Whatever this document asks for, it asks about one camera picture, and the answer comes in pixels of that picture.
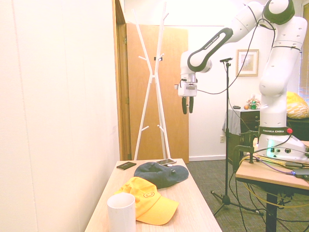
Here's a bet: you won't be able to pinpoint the yellow patterned pillow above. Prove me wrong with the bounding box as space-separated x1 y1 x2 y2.
285 91 309 120

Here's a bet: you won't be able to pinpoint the window blinds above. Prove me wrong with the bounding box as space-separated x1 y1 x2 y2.
297 16 309 98

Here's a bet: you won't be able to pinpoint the brown wooden door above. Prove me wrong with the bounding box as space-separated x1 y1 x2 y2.
126 23 190 161

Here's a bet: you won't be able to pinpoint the black C-clamp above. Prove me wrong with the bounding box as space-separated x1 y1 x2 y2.
232 130 258 166

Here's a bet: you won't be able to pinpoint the wooden door frame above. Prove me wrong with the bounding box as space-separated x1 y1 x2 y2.
112 0 132 161

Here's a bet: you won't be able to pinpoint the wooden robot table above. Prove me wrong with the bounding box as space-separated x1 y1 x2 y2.
235 139 309 232

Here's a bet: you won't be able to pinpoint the black box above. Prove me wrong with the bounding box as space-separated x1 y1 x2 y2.
293 168 309 180

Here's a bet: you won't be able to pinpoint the purple cable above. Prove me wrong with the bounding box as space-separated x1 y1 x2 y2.
255 156 297 175

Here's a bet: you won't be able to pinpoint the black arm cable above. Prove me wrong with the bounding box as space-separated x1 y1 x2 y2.
197 3 277 94

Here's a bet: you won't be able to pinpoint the dark wooden dresser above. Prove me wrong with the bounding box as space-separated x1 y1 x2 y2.
239 109 309 144

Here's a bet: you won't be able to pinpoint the yellow cable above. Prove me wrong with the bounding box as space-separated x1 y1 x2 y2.
240 154 309 211

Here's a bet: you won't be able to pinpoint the dark blue cap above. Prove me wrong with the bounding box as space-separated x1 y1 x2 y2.
134 161 189 189

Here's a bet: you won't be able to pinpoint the pale flower decoration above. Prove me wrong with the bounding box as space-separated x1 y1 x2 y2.
246 94 261 107

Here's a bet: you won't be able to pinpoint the white cylindrical cup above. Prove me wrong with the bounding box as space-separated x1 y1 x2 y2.
107 193 137 232

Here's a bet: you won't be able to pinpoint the framed wall picture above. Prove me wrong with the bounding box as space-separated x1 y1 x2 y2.
235 49 260 78

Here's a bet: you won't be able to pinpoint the grey cloth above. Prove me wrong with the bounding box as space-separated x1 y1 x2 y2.
222 108 242 135

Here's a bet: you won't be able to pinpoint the black tripod stand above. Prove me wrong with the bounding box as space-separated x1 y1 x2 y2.
210 61 264 217

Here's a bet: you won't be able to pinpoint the white wooden coat rack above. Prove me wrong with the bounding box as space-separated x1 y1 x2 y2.
131 1 172 160

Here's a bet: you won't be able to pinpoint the yellow cap with smiley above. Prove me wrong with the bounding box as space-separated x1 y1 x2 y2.
113 176 180 225

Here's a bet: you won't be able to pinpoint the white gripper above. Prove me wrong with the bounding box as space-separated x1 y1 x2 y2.
178 81 199 115

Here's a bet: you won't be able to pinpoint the white smartphone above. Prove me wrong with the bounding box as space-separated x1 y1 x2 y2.
155 159 176 167

